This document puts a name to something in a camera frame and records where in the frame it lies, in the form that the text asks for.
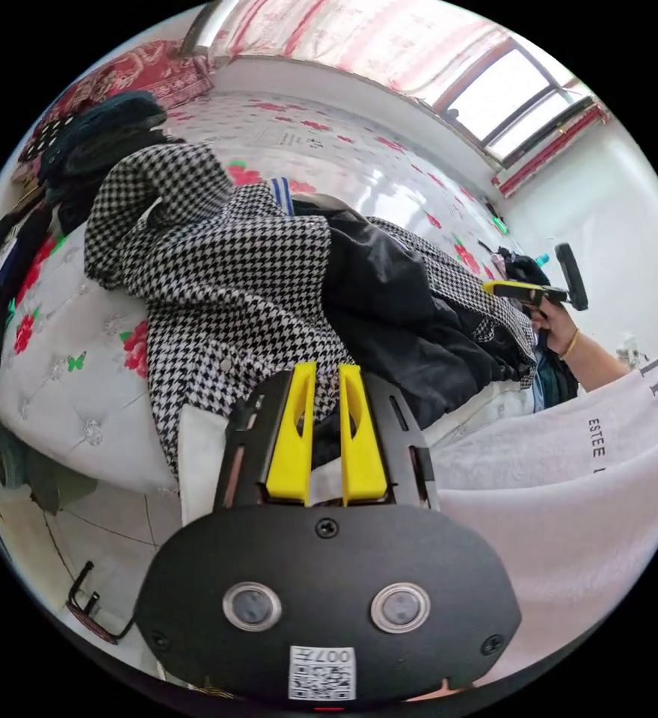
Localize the bed with floral sheet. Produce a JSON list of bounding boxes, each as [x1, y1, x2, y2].
[[0, 92, 538, 497]]

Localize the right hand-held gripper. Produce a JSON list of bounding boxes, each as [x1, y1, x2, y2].
[[482, 281, 569, 316]]

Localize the red patterned pillow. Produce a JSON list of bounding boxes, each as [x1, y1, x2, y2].
[[54, 40, 215, 114]]

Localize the person's right forearm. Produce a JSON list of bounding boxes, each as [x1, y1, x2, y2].
[[559, 329, 634, 395]]

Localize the pink patterned curtain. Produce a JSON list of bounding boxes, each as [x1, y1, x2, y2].
[[209, 0, 538, 108]]

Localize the window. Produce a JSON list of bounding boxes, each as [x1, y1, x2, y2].
[[434, 47, 612, 171]]

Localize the person's body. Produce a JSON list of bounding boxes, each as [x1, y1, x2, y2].
[[429, 335, 658, 688]]

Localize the gray plaid jacket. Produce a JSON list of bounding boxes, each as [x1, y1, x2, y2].
[[84, 143, 538, 526]]

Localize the person's right hand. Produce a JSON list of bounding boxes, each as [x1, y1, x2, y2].
[[532, 304, 581, 358]]

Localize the dark green garment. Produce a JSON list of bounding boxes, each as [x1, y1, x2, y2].
[[535, 335, 581, 409]]

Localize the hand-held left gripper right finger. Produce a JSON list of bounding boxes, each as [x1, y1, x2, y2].
[[339, 364, 387, 506]]

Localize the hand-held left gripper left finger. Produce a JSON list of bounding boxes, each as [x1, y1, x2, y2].
[[265, 363, 316, 507]]

